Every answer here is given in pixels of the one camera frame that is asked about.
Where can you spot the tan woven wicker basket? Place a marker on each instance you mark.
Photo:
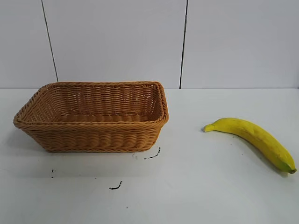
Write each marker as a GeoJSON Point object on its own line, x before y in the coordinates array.
{"type": "Point", "coordinates": [93, 137]}

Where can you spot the yellow banana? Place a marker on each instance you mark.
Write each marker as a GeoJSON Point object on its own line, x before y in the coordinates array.
{"type": "Point", "coordinates": [259, 136]}

